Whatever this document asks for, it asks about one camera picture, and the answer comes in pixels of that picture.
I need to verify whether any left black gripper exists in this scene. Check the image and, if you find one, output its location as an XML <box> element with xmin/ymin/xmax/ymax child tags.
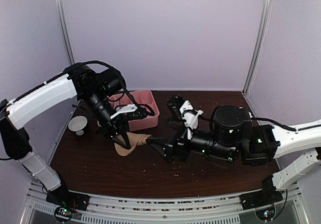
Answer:
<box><xmin>81</xmin><ymin>89</ymin><xmax>132</xmax><ymax>149</ymax></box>

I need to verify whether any tan ribbed sock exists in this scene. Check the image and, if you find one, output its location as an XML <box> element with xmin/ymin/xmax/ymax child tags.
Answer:
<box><xmin>114</xmin><ymin>132</ymin><xmax>152</xmax><ymax>157</ymax></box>

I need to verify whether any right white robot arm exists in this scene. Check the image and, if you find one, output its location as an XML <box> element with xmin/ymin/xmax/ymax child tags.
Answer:
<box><xmin>146</xmin><ymin>105</ymin><xmax>320</xmax><ymax>205</ymax></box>

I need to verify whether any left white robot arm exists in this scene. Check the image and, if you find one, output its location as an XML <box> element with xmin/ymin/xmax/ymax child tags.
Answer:
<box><xmin>1</xmin><ymin>61</ymin><xmax>129</xmax><ymax>206</ymax></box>

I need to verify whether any white round cup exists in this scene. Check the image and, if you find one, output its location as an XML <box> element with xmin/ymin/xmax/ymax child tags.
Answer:
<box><xmin>68</xmin><ymin>116</ymin><xmax>88</xmax><ymax>136</ymax></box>

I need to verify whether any pink divided organizer tray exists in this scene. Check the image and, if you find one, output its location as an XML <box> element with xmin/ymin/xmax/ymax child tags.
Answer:
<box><xmin>107</xmin><ymin>90</ymin><xmax>161</xmax><ymax>132</ymax></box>

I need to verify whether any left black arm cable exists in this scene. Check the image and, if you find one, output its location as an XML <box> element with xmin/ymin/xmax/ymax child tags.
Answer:
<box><xmin>72</xmin><ymin>60</ymin><xmax>156</xmax><ymax>117</ymax></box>

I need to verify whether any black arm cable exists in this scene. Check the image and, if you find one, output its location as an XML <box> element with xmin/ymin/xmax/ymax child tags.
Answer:
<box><xmin>72</xmin><ymin>60</ymin><xmax>156</xmax><ymax>117</ymax></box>
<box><xmin>250</xmin><ymin>117</ymin><xmax>298</xmax><ymax>132</ymax></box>

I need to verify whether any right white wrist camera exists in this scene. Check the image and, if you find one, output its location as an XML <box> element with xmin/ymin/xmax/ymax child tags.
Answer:
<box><xmin>167</xmin><ymin>95</ymin><xmax>204</xmax><ymax>140</ymax></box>

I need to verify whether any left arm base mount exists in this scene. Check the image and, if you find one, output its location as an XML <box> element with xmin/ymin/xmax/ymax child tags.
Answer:
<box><xmin>46</xmin><ymin>192</ymin><xmax>90</xmax><ymax>223</ymax></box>

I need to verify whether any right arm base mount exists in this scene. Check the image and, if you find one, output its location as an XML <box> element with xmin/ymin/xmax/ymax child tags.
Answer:
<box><xmin>239</xmin><ymin>190</ymin><xmax>283</xmax><ymax>222</ymax></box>

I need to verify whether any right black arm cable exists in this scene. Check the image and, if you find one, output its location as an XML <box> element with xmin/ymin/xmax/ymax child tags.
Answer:
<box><xmin>250</xmin><ymin>117</ymin><xmax>298</xmax><ymax>132</ymax></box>

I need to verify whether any left aluminium frame post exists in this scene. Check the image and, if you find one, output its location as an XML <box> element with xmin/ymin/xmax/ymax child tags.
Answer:
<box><xmin>52</xmin><ymin>0</ymin><xmax>76</xmax><ymax>65</ymax></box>

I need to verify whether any aluminium frame post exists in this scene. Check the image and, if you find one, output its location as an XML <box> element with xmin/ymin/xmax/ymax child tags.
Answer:
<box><xmin>52</xmin><ymin>0</ymin><xmax>76</xmax><ymax>65</ymax></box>
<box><xmin>243</xmin><ymin>0</ymin><xmax>272</xmax><ymax>97</ymax></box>

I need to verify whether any right aluminium frame post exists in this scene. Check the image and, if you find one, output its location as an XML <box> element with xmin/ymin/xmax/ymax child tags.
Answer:
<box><xmin>243</xmin><ymin>0</ymin><xmax>272</xmax><ymax>97</ymax></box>

